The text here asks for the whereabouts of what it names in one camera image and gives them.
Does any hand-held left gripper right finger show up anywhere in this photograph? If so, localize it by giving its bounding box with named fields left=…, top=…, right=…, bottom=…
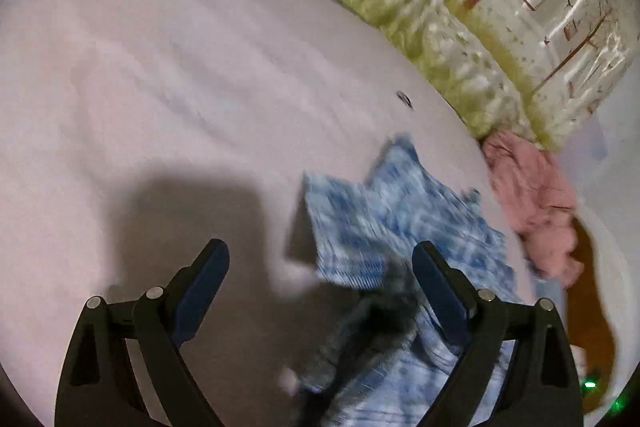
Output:
left=411, top=241, right=586, bottom=427

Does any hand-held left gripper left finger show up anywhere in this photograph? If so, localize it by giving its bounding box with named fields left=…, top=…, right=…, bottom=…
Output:
left=54, top=238, right=231, bottom=427

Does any blue plaid shirt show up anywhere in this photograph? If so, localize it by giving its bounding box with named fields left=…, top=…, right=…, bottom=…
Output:
left=297, top=134, right=521, bottom=427

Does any pink quilt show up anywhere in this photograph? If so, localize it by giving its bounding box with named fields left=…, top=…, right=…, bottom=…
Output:
left=481, top=132, right=586, bottom=289

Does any white and brown headboard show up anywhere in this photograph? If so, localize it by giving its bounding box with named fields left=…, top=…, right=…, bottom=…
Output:
left=537, top=207, right=640, bottom=427

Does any pink bed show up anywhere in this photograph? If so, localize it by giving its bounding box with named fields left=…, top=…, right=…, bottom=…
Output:
left=0, top=0, right=566, bottom=427

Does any tree print curtain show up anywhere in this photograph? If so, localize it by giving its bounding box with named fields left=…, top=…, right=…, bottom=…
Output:
left=295, top=0, right=633, bottom=152

